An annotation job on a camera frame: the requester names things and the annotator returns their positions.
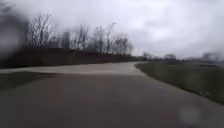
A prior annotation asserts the pale concrete path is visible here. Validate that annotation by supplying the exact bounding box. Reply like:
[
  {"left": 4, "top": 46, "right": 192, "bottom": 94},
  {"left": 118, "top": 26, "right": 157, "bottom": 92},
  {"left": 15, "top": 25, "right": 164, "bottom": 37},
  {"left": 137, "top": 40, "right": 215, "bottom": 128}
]
[{"left": 0, "top": 61, "right": 148, "bottom": 76}]

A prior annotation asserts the row of bare trees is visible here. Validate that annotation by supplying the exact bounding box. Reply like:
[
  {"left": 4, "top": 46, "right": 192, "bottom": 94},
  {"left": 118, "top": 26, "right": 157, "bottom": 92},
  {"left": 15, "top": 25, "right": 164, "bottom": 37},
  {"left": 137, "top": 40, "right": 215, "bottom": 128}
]
[{"left": 21, "top": 12, "right": 136, "bottom": 57}]

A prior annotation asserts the grey asphalt path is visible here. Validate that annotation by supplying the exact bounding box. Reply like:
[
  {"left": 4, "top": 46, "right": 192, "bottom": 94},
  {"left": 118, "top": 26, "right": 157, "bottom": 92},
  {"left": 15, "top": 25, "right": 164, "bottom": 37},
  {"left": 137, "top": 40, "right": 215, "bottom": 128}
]
[{"left": 0, "top": 71, "right": 224, "bottom": 128}]

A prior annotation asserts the dark brown bank of brush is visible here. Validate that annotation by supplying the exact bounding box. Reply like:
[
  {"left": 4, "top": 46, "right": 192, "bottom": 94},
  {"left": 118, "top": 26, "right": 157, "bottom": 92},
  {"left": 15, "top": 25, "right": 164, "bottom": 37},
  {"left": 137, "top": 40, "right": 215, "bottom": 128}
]
[{"left": 0, "top": 47, "right": 144, "bottom": 70}]

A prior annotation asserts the grass verge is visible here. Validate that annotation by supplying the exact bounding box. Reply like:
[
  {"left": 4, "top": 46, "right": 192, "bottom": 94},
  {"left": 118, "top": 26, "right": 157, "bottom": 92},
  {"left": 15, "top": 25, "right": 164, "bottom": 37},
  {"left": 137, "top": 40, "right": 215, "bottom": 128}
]
[{"left": 134, "top": 61, "right": 224, "bottom": 106}]

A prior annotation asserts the grass field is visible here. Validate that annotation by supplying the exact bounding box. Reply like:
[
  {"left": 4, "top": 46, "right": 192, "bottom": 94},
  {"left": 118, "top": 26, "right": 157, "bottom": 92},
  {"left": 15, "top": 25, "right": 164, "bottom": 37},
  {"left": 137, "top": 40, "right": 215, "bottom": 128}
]
[{"left": 0, "top": 71, "right": 56, "bottom": 91}]

